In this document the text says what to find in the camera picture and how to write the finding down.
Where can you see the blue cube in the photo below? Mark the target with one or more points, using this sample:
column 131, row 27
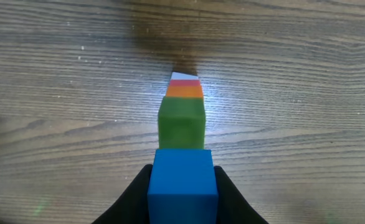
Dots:
column 182, row 183

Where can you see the orange cube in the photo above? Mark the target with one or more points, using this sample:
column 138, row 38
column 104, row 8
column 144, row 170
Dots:
column 184, row 92

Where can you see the red cube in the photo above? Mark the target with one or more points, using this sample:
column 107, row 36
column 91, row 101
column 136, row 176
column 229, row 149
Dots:
column 184, row 83

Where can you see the green cube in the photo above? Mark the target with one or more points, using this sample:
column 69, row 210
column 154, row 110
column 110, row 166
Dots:
column 182, row 124

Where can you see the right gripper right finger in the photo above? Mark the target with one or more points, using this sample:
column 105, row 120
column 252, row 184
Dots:
column 235, row 202

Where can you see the white cube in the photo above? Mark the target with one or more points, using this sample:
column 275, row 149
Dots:
column 182, row 76

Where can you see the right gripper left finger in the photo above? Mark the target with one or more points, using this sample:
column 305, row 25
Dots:
column 129, row 202

